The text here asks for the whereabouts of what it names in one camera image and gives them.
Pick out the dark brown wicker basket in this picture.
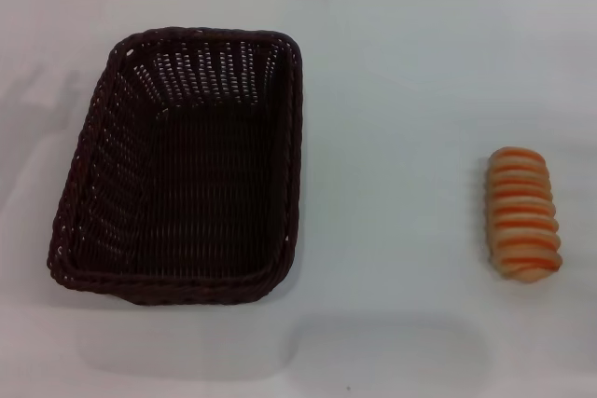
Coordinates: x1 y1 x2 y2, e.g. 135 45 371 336
45 27 307 308

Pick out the orange striped bread roll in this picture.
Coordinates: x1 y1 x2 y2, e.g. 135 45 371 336
483 146 564 284

